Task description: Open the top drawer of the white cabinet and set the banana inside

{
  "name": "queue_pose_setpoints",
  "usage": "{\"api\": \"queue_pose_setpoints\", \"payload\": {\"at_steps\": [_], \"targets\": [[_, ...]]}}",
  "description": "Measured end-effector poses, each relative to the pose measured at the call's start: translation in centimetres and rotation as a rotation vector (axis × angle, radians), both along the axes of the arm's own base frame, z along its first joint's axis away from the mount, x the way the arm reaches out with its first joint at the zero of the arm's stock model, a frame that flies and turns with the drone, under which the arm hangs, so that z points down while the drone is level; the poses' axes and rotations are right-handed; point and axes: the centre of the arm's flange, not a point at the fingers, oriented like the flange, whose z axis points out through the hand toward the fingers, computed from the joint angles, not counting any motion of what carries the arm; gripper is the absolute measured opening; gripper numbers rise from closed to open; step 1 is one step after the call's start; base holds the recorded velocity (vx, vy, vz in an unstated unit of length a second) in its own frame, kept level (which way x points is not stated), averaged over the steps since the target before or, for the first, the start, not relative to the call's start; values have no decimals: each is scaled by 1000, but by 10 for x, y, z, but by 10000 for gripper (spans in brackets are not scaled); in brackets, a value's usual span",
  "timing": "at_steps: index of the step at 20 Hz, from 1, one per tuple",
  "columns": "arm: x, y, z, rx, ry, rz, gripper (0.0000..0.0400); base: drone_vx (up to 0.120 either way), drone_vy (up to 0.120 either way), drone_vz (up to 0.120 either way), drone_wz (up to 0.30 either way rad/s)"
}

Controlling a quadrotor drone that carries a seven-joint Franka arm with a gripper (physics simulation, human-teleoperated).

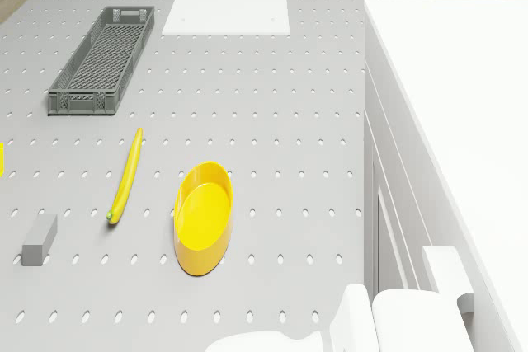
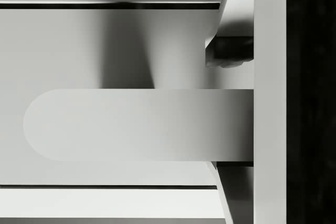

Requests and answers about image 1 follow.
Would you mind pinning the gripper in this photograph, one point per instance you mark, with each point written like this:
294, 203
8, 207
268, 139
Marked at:
467, 304

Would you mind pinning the grey cube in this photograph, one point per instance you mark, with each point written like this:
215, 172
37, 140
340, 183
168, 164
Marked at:
39, 240

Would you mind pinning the yellow basket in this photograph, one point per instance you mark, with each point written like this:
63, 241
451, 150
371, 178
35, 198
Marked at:
1, 158

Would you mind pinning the banana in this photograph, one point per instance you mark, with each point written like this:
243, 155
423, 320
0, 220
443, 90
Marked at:
128, 179

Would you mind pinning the dark grey basket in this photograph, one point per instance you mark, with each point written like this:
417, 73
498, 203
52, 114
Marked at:
82, 104

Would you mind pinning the white cabinet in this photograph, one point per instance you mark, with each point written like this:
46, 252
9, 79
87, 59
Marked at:
474, 121

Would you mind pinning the yellow bowl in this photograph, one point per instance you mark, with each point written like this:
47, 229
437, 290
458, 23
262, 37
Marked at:
204, 220

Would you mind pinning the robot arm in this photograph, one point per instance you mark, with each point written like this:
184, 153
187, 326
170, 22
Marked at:
412, 323

